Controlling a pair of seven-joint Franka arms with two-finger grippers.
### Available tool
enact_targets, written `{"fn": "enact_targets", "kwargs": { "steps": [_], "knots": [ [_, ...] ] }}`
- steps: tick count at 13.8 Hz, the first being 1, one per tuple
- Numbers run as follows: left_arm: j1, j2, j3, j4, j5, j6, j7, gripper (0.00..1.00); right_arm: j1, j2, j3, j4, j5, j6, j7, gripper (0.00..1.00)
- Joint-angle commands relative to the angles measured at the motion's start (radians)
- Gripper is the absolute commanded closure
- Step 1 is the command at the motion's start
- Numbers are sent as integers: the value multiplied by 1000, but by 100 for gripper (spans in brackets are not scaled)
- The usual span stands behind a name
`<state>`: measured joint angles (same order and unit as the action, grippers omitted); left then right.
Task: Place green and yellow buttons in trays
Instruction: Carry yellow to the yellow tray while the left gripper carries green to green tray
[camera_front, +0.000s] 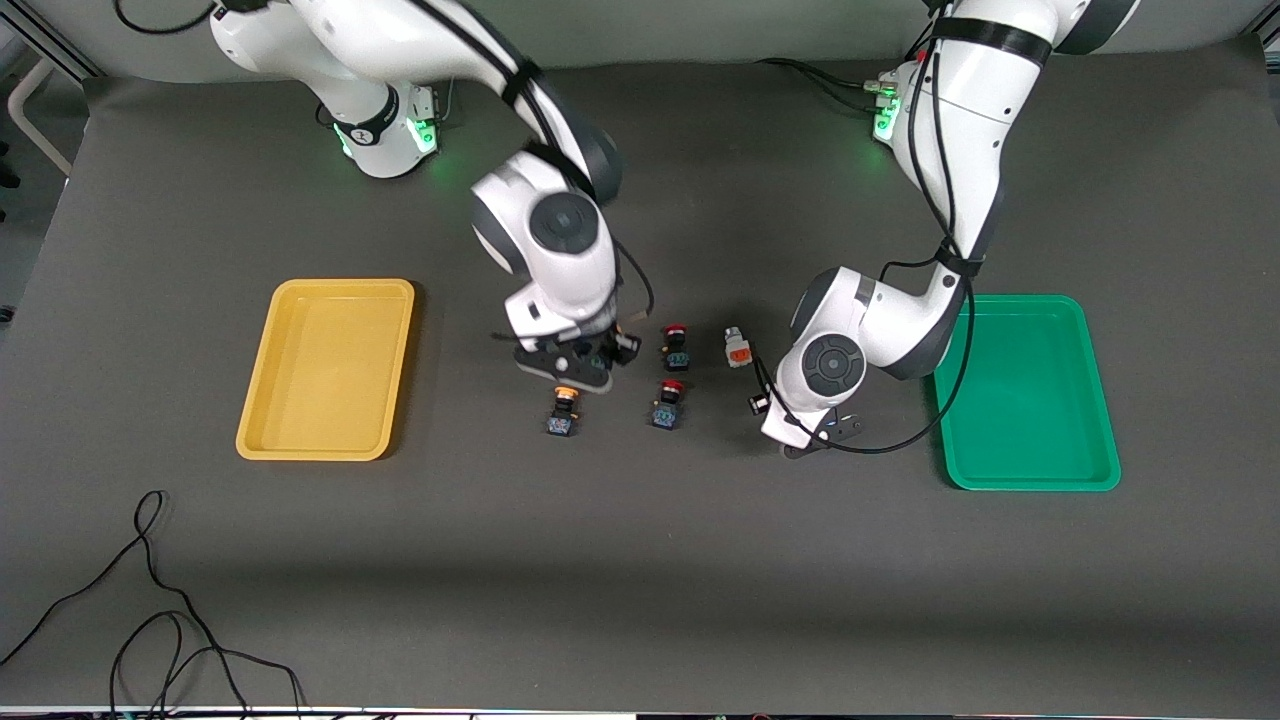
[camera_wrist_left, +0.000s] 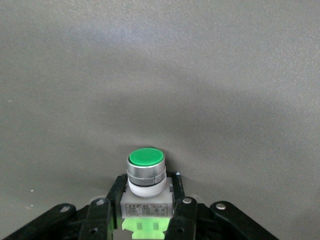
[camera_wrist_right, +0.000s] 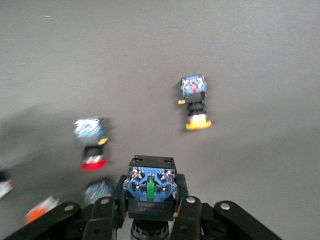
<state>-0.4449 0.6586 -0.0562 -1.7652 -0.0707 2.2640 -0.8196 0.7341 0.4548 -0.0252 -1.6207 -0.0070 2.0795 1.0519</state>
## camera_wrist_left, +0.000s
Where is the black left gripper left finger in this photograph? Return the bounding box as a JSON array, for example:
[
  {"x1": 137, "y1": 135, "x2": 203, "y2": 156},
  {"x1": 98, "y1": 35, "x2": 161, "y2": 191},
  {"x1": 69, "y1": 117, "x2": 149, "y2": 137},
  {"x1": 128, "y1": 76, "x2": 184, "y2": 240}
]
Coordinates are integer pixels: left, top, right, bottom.
[{"x1": 0, "y1": 174, "x2": 128, "y2": 240}]

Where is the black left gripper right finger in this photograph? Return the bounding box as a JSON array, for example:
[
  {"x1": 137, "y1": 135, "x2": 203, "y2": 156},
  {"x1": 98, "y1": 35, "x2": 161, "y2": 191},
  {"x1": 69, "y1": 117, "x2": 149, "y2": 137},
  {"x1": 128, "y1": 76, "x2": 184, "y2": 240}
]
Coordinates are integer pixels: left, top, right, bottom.
[{"x1": 166, "y1": 171, "x2": 278, "y2": 240}]

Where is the green push button white body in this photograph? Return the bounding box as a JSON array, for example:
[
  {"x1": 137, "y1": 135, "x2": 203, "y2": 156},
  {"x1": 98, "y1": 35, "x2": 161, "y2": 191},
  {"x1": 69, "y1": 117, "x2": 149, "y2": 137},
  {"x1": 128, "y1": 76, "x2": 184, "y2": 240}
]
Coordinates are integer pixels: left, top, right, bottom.
[{"x1": 121, "y1": 147, "x2": 175, "y2": 240}]

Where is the dark grey table cloth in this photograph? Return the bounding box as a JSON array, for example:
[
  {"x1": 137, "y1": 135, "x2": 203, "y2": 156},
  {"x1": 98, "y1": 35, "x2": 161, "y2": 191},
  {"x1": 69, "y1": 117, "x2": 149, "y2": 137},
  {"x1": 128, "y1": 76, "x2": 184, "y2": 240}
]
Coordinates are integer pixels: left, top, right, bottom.
[{"x1": 0, "y1": 0, "x2": 320, "y2": 240}]

